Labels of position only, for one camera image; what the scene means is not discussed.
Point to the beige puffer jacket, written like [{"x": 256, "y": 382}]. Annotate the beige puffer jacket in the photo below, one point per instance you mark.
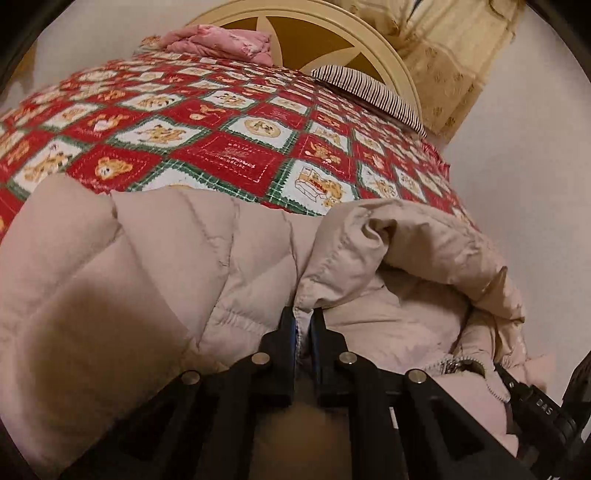
[{"x": 184, "y": 258}]

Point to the red bear print bedspread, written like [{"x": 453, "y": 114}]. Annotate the red bear print bedspread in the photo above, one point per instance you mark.
[{"x": 221, "y": 152}]

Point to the pink folded quilt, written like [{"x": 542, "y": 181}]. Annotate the pink folded quilt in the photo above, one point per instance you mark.
[{"x": 217, "y": 44}]

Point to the striped pillow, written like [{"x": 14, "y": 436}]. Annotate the striped pillow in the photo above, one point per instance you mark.
[{"x": 369, "y": 92}]

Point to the cream and brown headboard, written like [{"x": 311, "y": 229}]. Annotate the cream and brown headboard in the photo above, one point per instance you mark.
[{"x": 323, "y": 41}]

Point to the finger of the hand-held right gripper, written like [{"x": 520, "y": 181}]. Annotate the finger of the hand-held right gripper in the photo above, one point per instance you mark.
[{"x": 512, "y": 383}]

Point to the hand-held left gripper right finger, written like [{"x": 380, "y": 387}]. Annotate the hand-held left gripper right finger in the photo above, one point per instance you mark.
[{"x": 317, "y": 355}]

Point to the cream floral curtain panel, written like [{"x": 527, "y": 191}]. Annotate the cream floral curtain panel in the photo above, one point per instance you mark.
[
  {"x": 369, "y": 18},
  {"x": 457, "y": 69}
]

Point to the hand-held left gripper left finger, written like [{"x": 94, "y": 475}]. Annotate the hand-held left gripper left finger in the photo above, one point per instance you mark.
[{"x": 287, "y": 350}]

